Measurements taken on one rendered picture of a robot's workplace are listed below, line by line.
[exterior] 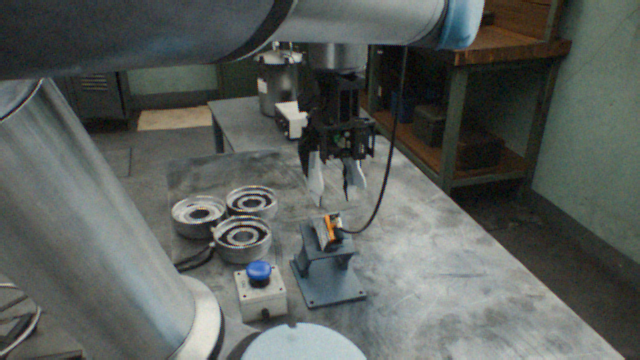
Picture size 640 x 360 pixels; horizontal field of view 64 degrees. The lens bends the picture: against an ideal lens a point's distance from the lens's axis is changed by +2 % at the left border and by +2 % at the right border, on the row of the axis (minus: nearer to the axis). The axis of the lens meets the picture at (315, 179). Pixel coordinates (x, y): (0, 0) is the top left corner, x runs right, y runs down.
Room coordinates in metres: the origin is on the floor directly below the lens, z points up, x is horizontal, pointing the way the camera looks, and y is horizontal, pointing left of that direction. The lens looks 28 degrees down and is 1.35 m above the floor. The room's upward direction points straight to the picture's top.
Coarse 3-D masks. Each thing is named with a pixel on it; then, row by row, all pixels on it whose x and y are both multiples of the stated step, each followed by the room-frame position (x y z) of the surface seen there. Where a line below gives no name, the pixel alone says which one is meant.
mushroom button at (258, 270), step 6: (252, 264) 0.63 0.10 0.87; (258, 264) 0.63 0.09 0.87; (264, 264) 0.63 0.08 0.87; (246, 270) 0.62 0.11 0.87; (252, 270) 0.62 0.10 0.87; (258, 270) 0.62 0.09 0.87; (264, 270) 0.62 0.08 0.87; (270, 270) 0.62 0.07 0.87; (252, 276) 0.61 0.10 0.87; (258, 276) 0.61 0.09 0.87; (264, 276) 0.61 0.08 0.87
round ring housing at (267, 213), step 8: (232, 192) 0.92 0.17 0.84; (240, 192) 0.94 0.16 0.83; (248, 192) 0.94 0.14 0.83; (256, 192) 0.94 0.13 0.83; (264, 192) 0.94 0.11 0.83; (272, 192) 0.92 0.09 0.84; (232, 200) 0.91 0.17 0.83; (240, 200) 0.91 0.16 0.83; (248, 200) 0.92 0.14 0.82; (256, 200) 0.92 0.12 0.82; (264, 200) 0.91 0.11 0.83; (272, 200) 0.91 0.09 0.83; (232, 208) 0.86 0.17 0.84; (248, 208) 0.87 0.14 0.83; (256, 208) 0.87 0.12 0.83; (264, 208) 0.86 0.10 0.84; (272, 208) 0.87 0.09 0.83; (256, 216) 0.85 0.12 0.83; (264, 216) 0.85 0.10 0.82; (272, 216) 0.88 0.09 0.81
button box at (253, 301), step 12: (240, 276) 0.64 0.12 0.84; (276, 276) 0.64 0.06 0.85; (240, 288) 0.61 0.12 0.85; (252, 288) 0.61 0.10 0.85; (264, 288) 0.61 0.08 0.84; (276, 288) 0.61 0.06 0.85; (240, 300) 0.59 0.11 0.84; (252, 300) 0.59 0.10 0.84; (264, 300) 0.59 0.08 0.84; (276, 300) 0.60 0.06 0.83; (240, 312) 0.60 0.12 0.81; (252, 312) 0.59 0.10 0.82; (264, 312) 0.58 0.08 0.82; (276, 312) 0.60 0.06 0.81
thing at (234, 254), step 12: (240, 216) 0.83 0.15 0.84; (252, 216) 0.83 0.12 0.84; (216, 228) 0.78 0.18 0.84; (228, 228) 0.80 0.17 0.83; (240, 228) 0.80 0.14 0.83; (264, 228) 0.80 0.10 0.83; (216, 240) 0.75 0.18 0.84; (240, 240) 0.79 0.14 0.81; (252, 240) 0.76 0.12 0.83; (264, 240) 0.75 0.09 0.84; (228, 252) 0.73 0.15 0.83; (240, 252) 0.72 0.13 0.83; (252, 252) 0.73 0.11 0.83; (264, 252) 0.75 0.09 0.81
